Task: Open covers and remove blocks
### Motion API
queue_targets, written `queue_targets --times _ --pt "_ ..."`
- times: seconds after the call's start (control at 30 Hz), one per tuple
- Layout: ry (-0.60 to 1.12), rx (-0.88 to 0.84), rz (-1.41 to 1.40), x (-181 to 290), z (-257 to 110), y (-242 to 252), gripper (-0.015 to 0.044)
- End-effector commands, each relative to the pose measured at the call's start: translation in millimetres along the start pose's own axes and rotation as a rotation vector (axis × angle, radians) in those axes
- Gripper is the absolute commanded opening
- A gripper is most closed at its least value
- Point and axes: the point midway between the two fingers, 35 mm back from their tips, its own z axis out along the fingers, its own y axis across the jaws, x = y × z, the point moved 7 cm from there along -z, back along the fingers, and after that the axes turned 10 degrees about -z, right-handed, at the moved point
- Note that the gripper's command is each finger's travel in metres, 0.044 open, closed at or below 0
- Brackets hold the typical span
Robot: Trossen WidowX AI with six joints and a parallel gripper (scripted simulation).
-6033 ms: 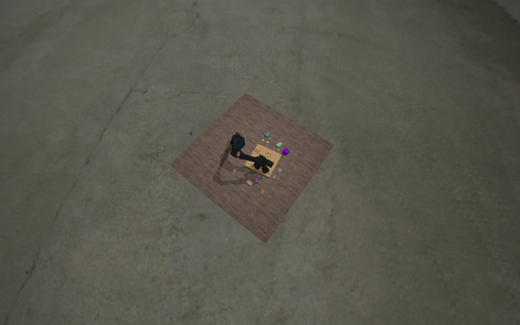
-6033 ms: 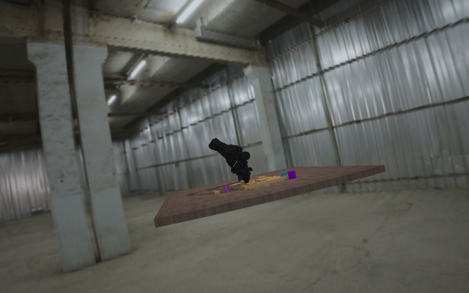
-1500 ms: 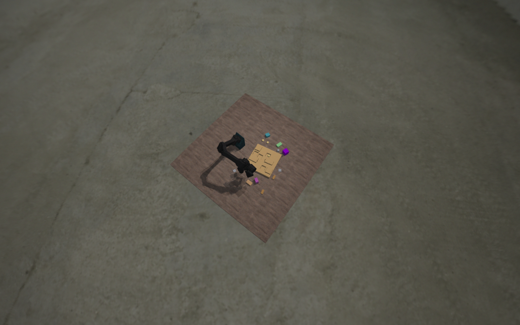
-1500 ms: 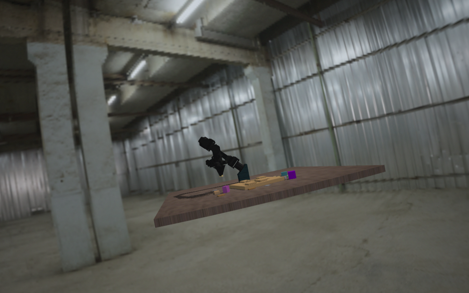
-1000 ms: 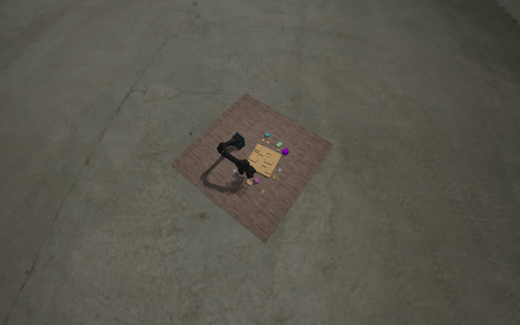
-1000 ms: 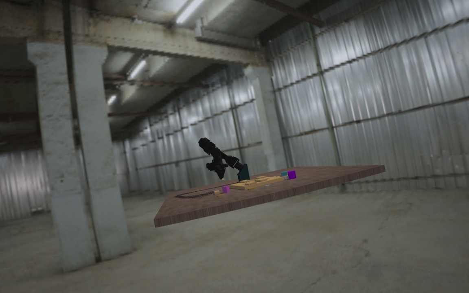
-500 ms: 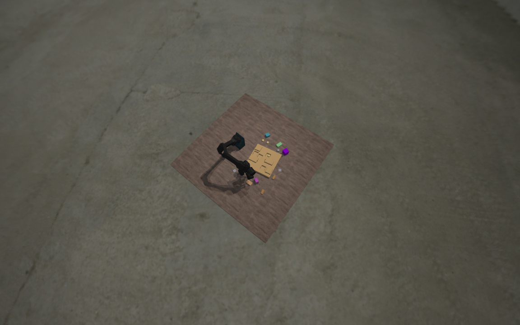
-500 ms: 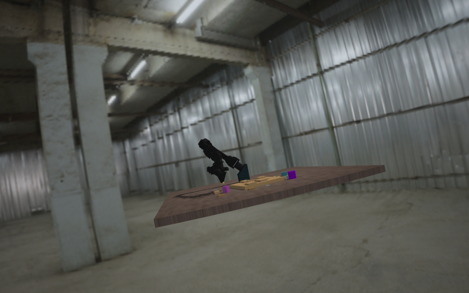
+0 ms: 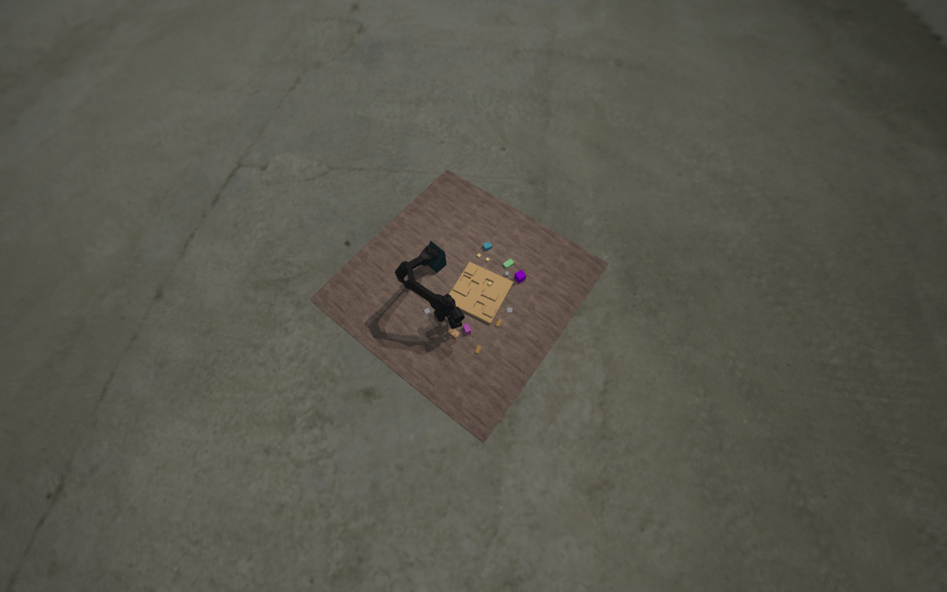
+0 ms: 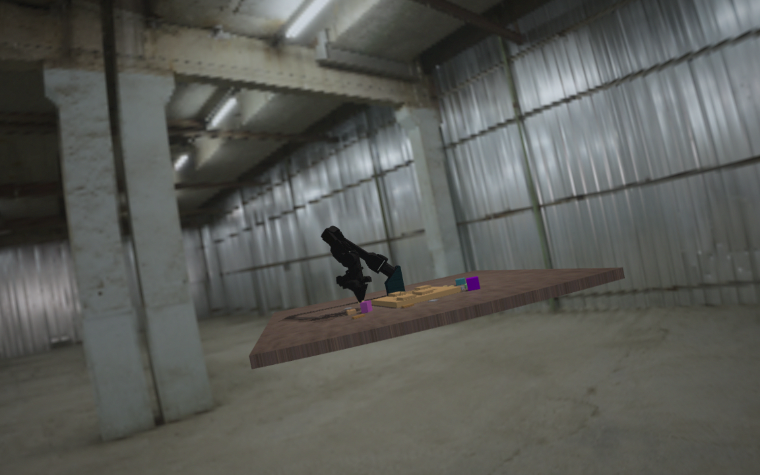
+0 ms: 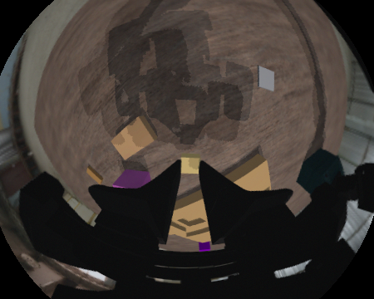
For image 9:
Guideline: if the tan puzzle board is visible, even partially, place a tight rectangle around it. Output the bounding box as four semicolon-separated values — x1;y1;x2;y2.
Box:
449;262;514;325

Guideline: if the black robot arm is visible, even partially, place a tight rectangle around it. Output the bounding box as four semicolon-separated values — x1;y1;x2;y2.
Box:
395;245;465;323

